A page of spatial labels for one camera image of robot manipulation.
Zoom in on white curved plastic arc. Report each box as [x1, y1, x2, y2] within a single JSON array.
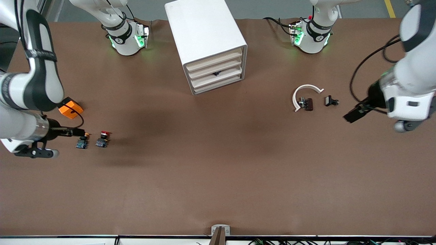
[[292, 84, 324, 112]]

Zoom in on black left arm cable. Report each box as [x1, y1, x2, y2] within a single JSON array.
[[350, 34, 403, 102]]

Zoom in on yellow push button switch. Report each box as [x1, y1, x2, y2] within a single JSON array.
[[75, 133, 91, 149]]

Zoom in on tangled cables under table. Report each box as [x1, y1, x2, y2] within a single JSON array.
[[249, 238, 436, 245]]

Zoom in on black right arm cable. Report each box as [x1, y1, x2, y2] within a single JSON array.
[[63, 104, 85, 130]]

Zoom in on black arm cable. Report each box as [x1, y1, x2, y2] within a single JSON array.
[[350, 34, 403, 102], [63, 104, 85, 130]]

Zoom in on orange and black box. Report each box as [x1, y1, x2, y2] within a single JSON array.
[[57, 97, 84, 119]]

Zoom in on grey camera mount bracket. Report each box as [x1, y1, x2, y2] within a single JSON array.
[[211, 225, 231, 245]]

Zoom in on black table edge rail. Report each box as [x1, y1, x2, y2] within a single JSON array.
[[0, 234, 436, 245]]

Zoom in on black base cable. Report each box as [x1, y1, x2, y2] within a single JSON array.
[[263, 16, 293, 36]]

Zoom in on red push button switch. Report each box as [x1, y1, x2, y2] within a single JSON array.
[[95, 131, 110, 148]]

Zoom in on dark brown connector block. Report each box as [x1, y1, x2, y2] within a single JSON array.
[[298, 98, 314, 112]]

